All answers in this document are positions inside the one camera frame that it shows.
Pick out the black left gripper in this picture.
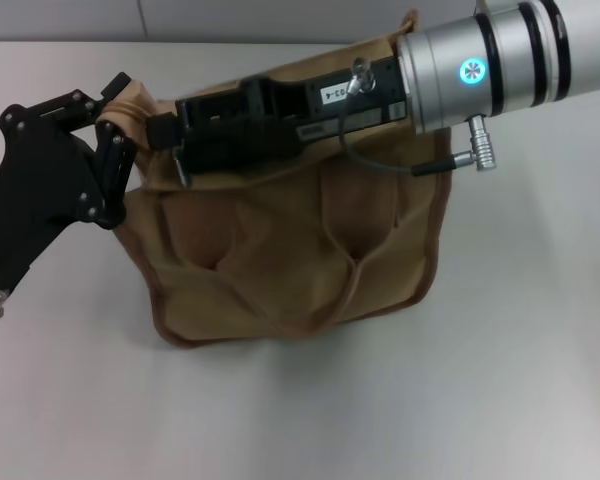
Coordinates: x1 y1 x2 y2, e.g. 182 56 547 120
0 72 136 301

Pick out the grey cable with metal connectors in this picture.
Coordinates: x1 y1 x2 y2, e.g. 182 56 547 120
337 56 500 177

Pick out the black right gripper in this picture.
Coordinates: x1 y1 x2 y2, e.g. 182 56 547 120
147 54 416 176

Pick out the khaki canvas food bag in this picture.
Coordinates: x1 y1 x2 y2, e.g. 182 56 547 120
97 9 454 351

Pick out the silver metal zipper pull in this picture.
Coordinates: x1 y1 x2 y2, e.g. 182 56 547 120
171 145 195 190

